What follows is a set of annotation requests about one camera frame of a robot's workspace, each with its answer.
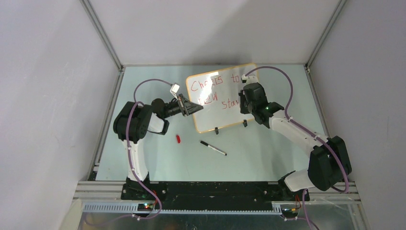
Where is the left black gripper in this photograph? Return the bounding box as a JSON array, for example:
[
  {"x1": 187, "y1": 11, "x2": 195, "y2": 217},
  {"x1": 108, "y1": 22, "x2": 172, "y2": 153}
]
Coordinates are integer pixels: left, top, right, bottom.
[{"x1": 162, "y1": 93, "x2": 203, "y2": 119}]

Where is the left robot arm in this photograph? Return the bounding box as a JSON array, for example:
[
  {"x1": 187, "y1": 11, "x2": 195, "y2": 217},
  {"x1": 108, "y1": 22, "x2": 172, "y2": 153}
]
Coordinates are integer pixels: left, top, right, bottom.
[{"x1": 113, "y1": 94, "x2": 203, "y2": 200}]

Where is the yellow-framed whiteboard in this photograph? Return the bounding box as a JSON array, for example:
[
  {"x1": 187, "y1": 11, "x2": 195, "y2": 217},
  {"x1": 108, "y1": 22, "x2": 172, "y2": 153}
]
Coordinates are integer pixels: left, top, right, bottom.
[{"x1": 186, "y1": 63, "x2": 257, "y2": 133}]

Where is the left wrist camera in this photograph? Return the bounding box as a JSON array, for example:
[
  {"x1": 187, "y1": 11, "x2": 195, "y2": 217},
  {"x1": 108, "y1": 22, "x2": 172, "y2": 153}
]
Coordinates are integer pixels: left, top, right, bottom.
[{"x1": 170, "y1": 83, "x2": 180, "y2": 98}]

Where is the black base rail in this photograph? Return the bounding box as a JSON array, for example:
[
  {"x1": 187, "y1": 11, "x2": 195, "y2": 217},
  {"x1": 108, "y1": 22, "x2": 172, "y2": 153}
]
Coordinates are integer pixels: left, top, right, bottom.
[{"x1": 121, "y1": 180, "x2": 303, "y2": 211}]

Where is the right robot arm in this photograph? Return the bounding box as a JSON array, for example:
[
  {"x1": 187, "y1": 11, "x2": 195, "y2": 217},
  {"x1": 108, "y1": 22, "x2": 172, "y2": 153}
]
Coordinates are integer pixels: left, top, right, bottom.
[{"x1": 238, "y1": 83, "x2": 352, "y2": 200}]

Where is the black capped marker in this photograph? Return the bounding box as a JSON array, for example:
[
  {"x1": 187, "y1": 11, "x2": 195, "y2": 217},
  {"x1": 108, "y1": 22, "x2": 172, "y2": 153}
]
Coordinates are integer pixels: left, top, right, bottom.
[{"x1": 200, "y1": 140, "x2": 227, "y2": 156}]

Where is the aluminium frame front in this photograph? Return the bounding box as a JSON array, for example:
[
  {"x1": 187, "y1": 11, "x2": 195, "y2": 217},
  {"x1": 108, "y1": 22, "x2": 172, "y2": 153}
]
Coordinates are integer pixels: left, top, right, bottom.
[{"x1": 73, "y1": 181, "x2": 364, "y2": 216}]

